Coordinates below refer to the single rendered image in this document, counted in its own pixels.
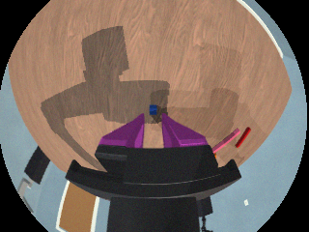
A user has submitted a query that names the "pink rectangular block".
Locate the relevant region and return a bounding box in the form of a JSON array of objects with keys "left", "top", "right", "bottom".
[{"left": 212, "top": 129, "right": 240, "bottom": 153}]

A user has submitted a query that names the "small blue block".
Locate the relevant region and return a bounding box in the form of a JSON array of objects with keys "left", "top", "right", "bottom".
[{"left": 150, "top": 105, "right": 156, "bottom": 115}]

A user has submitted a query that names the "red block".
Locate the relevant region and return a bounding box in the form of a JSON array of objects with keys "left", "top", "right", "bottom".
[{"left": 236, "top": 127, "right": 251, "bottom": 148}]

